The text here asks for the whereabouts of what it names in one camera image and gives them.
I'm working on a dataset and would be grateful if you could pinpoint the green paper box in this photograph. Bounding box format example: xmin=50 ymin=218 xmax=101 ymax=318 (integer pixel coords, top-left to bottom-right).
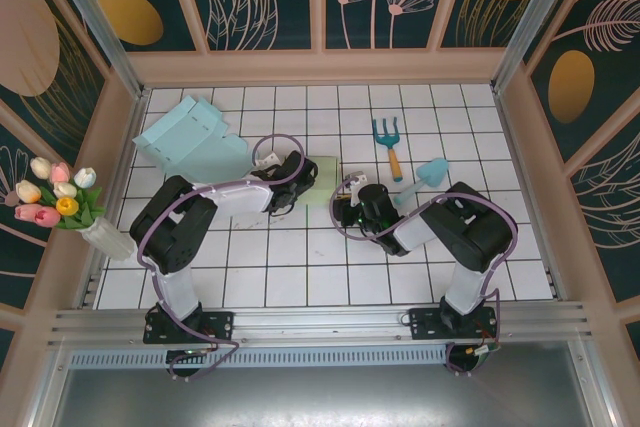
xmin=294 ymin=155 xmax=340 ymax=208

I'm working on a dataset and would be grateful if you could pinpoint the teal toy garden fork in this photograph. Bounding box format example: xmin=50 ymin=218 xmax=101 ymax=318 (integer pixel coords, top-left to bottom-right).
xmin=372 ymin=116 xmax=405 ymax=183

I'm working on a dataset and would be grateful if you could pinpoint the light blue paper box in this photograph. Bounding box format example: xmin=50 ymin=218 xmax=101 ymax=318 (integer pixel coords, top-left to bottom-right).
xmin=132 ymin=95 xmax=259 ymax=184

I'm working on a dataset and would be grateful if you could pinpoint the teal toy shovel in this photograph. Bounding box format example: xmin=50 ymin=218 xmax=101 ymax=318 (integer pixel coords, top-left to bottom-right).
xmin=393 ymin=157 xmax=450 ymax=207

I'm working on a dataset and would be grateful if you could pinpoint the black base electronics module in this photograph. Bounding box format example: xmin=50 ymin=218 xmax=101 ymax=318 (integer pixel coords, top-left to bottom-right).
xmin=446 ymin=341 xmax=496 ymax=377

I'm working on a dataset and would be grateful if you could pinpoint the white ribbed vase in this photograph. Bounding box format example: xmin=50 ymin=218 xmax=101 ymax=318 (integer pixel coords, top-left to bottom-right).
xmin=81 ymin=216 xmax=137 ymax=263

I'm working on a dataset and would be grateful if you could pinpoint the grey metal sheet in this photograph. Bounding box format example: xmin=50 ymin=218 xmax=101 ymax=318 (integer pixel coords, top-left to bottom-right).
xmin=49 ymin=365 xmax=609 ymax=427

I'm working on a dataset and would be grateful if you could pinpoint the artificial tulip bouquet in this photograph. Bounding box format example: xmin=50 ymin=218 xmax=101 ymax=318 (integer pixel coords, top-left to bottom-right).
xmin=13 ymin=156 xmax=106 ymax=231

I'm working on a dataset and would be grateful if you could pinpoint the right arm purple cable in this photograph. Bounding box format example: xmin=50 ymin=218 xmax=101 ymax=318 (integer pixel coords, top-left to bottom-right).
xmin=329 ymin=179 xmax=519 ymax=378

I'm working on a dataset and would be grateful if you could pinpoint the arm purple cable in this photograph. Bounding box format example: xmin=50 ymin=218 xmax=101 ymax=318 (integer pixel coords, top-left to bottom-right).
xmin=329 ymin=179 xmax=519 ymax=378
xmin=137 ymin=133 xmax=306 ymax=384

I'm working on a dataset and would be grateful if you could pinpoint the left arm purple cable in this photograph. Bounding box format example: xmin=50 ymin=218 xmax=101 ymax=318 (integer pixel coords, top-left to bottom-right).
xmin=137 ymin=133 xmax=306 ymax=384

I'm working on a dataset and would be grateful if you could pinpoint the aluminium mounting rail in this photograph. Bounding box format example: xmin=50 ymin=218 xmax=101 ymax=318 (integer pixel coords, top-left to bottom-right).
xmin=47 ymin=300 xmax=596 ymax=351

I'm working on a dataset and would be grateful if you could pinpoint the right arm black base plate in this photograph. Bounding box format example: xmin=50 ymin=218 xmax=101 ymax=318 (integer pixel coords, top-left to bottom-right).
xmin=408 ymin=304 xmax=499 ymax=343

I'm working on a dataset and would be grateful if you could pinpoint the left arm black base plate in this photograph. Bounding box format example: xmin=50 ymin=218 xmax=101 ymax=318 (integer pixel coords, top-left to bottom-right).
xmin=143 ymin=310 xmax=236 ymax=346

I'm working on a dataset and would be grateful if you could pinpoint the grey slotted cable duct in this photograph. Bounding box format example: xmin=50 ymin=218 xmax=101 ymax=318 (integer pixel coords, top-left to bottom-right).
xmin=67 ymin=349 xmax=451 ymax=369

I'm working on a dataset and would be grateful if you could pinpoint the aluminium frame post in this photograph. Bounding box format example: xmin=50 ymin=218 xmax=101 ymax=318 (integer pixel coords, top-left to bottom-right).
xmin=39 ymin=0 xmax=147 ymax=99
xmin=491 ymin=0 xmax=586 ymax=94

